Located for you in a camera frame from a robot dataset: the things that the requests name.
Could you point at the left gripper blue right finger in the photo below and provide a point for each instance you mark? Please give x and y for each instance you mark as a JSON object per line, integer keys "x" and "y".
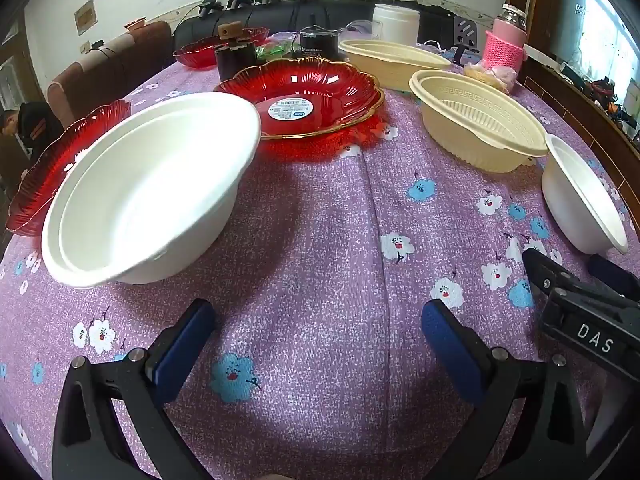
{"x": 458, "y": 349}

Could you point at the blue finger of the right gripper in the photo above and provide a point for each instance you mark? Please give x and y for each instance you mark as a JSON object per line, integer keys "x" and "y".
{"x": 549, "y": 277}
{"x": 609, "y": 273}

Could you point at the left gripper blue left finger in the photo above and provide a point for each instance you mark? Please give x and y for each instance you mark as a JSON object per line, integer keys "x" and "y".
{"x": 176, "y": 350}

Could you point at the small white foam bowl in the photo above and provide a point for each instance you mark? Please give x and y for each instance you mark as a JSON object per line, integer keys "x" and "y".
{"x": 579, "y": 203}

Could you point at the large white foam bowl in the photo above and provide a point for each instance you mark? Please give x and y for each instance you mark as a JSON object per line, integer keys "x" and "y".
{"x": 152, "y": 194}

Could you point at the cream plastic bowl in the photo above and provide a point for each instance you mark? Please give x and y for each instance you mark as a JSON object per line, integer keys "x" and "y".
{"x": 392, "y": 64}
{"x": 476, "y": 123}

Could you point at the red gold-rimmed flower plate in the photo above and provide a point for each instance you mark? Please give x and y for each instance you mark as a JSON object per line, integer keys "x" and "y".
{"x": 306, "y": 97}

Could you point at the bagged snack bowl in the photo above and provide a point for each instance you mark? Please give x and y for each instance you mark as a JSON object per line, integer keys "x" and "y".
{"x": 502, "y": 78}

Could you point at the red plate at table edge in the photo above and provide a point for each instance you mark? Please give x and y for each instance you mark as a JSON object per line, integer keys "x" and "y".
{"x": 29, "y": 206}

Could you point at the pink sleeved bottle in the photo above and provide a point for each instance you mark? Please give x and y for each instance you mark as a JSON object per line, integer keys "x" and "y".
{"x": 506, "y": 40}

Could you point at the black phone stand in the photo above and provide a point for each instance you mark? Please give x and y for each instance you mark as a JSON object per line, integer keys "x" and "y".
{"x": 465, "y": 47}

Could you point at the seated man in black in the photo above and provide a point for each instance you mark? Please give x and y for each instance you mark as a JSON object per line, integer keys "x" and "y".
{"x": 34, "y": 124}

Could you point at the brown armchair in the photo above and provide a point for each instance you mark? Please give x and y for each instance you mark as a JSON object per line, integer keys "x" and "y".
{"x": 110, "y": 72}

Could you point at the white plastic jar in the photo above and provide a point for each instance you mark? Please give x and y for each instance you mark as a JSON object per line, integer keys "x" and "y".
{"x": 397, "y": 24}

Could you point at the dark mug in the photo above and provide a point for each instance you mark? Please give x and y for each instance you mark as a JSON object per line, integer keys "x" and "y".
{"x": 234, "y": 57}

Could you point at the far red plate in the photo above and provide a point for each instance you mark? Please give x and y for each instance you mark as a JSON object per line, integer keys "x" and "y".
{"x": 200, "y": 55}

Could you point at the black leather sofa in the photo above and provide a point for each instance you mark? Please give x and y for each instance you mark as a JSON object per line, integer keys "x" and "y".
{"x": 436, "y": 23}

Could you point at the green packet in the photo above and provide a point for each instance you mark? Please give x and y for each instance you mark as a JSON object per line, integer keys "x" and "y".
{"x": 273, "y": 50}

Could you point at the black round tin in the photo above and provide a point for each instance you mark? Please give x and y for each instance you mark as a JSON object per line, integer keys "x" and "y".
{"x": 317, "y": 41}

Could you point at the small wall plaque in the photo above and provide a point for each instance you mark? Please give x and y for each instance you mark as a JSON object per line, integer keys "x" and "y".
{"x": 85, "y": 17}

